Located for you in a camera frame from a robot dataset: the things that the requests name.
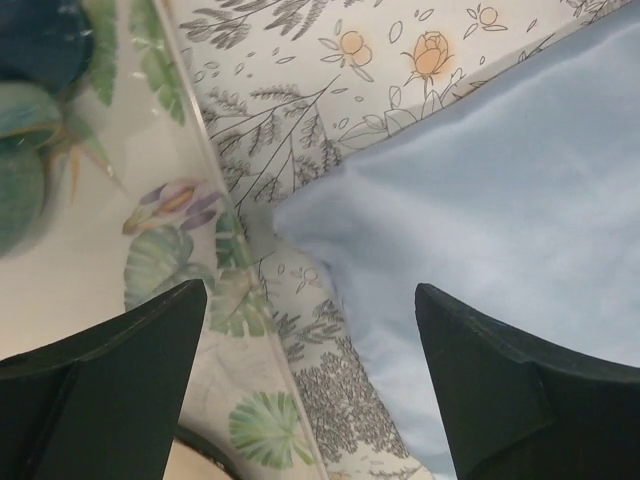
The dark blue mug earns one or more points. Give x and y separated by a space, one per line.
46 42

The floral tablecloth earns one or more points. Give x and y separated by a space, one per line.
287 90

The teal glazed mug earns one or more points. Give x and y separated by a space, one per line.
30 118

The floral white tray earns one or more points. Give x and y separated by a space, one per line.
136 205

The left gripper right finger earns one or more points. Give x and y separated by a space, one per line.
515 406

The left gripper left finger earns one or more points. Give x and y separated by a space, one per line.
103 403

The light blue cloth napkin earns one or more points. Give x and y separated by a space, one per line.
521 200

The red rimmed plate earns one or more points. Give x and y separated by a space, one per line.
192 457

